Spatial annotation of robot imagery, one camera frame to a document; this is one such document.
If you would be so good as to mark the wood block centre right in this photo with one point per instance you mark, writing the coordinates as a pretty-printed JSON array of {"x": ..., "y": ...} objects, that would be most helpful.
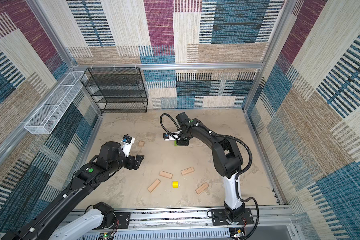
[{"x": 187, "y": 171}]

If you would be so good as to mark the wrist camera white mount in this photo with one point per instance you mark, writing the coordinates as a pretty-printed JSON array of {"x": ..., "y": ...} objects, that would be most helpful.
[
  {"x": 176, "y": 136},
  {"x": 127, "y": 143}
]

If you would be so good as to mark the wood block front right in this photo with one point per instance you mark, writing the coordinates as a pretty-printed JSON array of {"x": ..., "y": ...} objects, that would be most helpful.
[{"x": 202, "y": 188}]

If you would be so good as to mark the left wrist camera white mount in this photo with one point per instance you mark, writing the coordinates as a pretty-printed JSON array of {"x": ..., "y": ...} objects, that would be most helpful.
[{"x": 127, "y": 143}]

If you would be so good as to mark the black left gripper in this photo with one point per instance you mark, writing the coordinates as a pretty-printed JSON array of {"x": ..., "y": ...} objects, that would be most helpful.
[{"x": 131, "y": 165}]

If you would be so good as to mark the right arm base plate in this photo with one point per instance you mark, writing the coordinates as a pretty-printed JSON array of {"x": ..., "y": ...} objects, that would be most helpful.
[{"x": 222, "y": 217}]

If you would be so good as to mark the black wire mesh shelf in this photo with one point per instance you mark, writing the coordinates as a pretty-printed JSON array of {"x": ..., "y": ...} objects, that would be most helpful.
[{"x": 116, "y": 90}]

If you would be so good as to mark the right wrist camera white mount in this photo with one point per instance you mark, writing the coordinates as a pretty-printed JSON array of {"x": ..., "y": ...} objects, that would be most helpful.
[{"x": 176, "y": 136}]

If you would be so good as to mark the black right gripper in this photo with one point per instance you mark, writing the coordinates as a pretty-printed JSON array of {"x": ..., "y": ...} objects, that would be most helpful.
[{"x": 183, "y": 142}]

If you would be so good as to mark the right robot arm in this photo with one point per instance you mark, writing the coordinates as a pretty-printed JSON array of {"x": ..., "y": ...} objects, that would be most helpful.
[{"x": 227, "y": 160}]

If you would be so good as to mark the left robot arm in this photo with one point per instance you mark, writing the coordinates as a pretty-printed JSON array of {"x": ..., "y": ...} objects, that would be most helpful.
[{"x": 98, "y": 170}]

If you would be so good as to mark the flat wood plank block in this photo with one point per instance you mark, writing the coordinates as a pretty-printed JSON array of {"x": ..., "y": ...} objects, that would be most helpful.
[{"x": 165, "y": 174}]

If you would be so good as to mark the white wire mesh basket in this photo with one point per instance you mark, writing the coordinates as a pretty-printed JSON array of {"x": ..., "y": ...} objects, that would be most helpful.
[{"x": 45, "y": 119}]

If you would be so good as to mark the yellow cylinder block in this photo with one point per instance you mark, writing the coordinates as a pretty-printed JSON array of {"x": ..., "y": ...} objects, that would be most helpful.
[{"x": 175, "y": 184}]

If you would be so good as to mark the wood block front left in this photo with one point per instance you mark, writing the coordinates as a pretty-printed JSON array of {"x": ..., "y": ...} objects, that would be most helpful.
[{"x": 153, "y": 186}]

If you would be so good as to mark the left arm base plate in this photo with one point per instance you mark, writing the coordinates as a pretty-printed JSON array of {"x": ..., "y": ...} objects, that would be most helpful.
[{"x": 122, "y": 220}]

